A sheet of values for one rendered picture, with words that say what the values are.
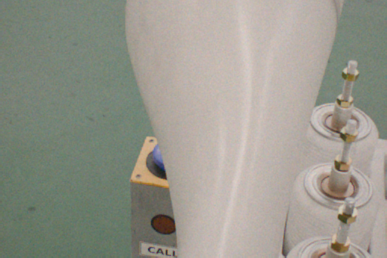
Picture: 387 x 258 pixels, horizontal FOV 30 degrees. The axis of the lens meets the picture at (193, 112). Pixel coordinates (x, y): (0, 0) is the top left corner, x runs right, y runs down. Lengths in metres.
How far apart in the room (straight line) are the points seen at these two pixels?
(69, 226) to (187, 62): 0.86
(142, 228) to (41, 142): 0.54
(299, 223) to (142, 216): 0.18
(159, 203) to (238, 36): 0.48
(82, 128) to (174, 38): 1.02
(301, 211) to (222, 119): 0.57
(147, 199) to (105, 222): 0.40
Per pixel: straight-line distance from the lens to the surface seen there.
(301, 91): 0.27
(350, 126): 0.76
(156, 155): 0.71
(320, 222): 0.80
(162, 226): 0.73
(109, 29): 1.56
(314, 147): 0.89
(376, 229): 0.89
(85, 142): 1.25
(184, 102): 0.25
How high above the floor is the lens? 0.79
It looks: 37 degrees down
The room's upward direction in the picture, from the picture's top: 3 degrees clockwise
